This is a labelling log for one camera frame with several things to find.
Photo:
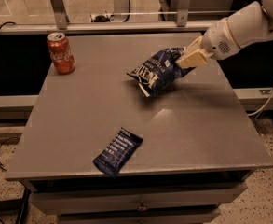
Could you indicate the grey drawer cabinet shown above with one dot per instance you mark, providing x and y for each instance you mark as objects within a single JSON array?
[{"x": 199, "y": 147}]

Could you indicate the red coca-cola can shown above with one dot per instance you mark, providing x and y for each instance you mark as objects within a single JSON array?
[{"x": 60, "y": 53}]

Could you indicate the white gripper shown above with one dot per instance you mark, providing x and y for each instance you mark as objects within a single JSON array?
[{"x": 216, "y": 41}]

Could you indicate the blue rxbar blueberry bar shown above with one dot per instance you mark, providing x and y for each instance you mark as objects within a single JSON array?
[{"x": 111, "y": 160}]

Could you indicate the metal railing frame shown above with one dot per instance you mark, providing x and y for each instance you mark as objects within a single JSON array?
[{"x": 19, "y": 17}]

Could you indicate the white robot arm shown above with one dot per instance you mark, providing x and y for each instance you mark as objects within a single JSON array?
[{"x": 252, "y": 24}]

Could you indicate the metal drawer knob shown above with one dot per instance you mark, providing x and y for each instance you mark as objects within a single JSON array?
[{"x": 142, "y": 207}]

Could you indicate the blue kettle chip bag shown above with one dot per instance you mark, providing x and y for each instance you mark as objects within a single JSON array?
[{"x": 159, "y": 71}]

